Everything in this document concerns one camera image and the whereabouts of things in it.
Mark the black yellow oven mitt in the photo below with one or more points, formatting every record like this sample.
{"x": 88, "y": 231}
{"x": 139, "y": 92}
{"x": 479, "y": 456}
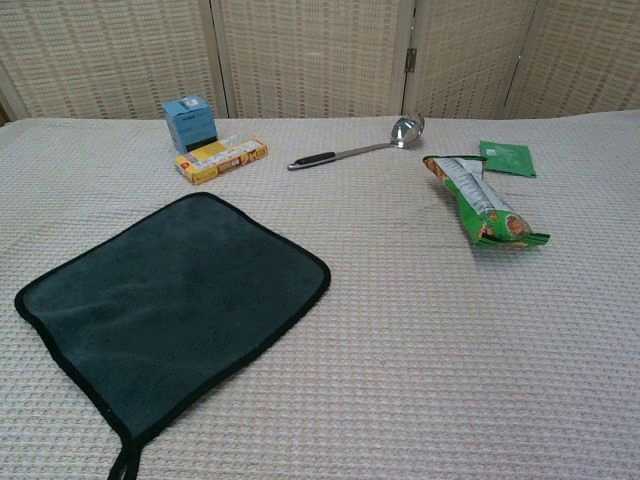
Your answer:
{"x": 175, "y": 290}

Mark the beige waffle weave tablecloth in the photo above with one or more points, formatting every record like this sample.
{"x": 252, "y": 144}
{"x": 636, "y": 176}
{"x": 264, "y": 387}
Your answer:
{"x": 400, "y": 325}

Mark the yellow flat carton box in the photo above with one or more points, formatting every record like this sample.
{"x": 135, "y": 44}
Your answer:
{"x": 220, "y": 160}

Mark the green snack bag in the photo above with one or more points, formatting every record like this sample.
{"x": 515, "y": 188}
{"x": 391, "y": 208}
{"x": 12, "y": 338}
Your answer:
{"x": 480, "y": 200}

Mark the light blue carton box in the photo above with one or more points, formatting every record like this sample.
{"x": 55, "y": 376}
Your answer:
{"x": 187, "y": 120}

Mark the woven bamboo folding screen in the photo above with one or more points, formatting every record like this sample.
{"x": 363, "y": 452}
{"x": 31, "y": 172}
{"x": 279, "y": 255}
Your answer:
{"x": 310, "y": 50}

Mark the metal screen hinge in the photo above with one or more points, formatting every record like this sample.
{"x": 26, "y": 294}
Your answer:
{"x": 411, "y": 60}

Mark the small green sachet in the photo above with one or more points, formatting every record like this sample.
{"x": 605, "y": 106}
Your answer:
{"x": 507, "y": 157}

